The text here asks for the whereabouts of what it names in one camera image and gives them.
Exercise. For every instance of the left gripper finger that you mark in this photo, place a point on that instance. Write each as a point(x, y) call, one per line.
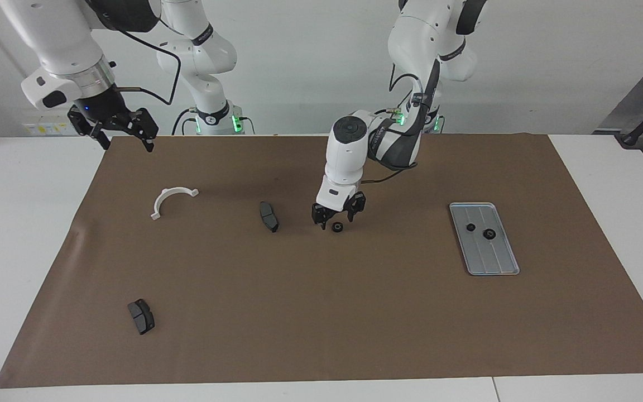
point(359, 204)
point(320, 216)

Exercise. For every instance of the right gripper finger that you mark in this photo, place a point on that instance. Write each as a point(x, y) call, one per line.
point(148, 131)
point(84, 125)

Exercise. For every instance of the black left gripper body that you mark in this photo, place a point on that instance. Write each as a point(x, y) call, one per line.
point(341, 207)

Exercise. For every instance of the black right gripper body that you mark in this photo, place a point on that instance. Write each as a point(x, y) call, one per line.
point(104, 107)

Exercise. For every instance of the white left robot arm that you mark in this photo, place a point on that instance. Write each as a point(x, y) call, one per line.
point(349, 156)

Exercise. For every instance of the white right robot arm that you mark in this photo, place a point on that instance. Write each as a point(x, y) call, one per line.
point(59, 39)

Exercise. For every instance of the silver metal tray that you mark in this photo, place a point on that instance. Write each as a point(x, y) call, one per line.
point(494, 259)

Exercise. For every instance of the dark grey brake pad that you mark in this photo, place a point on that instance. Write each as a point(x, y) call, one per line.
point(141, 316)
point(268, 218)

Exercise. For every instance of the brown table mat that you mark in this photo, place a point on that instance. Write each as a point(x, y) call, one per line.
point(321, 324)

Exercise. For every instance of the white wall socket box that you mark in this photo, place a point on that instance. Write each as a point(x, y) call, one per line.
point(48, 128)

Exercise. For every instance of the white curved plastic bracket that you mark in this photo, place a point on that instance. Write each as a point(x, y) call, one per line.
point(161, 200)

